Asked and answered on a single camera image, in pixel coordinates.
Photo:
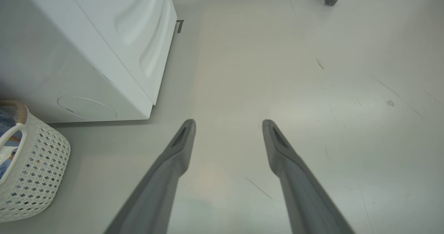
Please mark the blue cartoon print garment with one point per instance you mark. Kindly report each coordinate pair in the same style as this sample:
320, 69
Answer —
5, 121

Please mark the cream perforated basket brown rim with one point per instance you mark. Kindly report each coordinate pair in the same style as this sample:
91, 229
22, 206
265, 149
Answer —
38, 164

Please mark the white front-load washing machine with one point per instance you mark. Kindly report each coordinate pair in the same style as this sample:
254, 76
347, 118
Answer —
52, 53

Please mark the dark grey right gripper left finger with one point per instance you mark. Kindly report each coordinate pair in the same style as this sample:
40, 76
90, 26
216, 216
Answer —
159, 192

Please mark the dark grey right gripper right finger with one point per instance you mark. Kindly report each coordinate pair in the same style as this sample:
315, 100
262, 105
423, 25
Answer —
301, 196

